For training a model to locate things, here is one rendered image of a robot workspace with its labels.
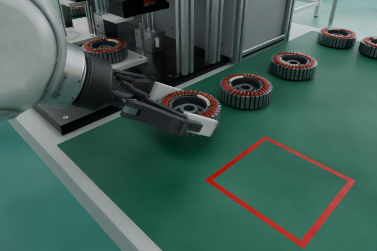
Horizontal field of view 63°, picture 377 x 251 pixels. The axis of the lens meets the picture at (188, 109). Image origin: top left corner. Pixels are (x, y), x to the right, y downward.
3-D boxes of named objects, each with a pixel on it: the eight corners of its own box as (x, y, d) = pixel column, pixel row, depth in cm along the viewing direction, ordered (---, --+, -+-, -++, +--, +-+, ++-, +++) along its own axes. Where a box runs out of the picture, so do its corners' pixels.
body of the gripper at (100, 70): (61, 89, 47) (116, 103, 52) (72, 116, 40) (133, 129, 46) (79, 44, 45) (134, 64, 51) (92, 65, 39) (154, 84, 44)
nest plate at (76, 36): (51, 52, 86) (50, 48, 85) (30, 40, 95) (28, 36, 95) (99, 40, 95) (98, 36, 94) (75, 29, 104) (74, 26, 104)
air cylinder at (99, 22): (104, 34, 100) (102, 17, 97) (92, 29, 105) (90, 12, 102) (118, 31, 103) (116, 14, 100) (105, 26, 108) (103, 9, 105)
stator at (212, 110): (174, 145, 50) (174, 126, 48) (148, 112, 58) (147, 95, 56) (231, 128, 54) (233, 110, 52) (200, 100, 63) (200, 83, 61)
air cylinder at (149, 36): (151, 53, 85) (150, 33, 82) (135, 46, 90) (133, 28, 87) (165, 49, 88) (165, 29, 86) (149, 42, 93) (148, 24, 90)
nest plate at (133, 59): (96, 79, 71) (95, 74, 71) (66, 61, 81) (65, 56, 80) (147, 61, 80) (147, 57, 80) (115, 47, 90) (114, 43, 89)
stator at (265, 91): (281, 100, 67) (284, 85, 65) (244, 116, 61) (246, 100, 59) (244, 82, 75) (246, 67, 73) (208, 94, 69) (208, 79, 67)
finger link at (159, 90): (149, 97, 56) (147, 95, 57) (179, 105, 61) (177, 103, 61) (156, 82, 56) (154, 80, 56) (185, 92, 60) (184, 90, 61)
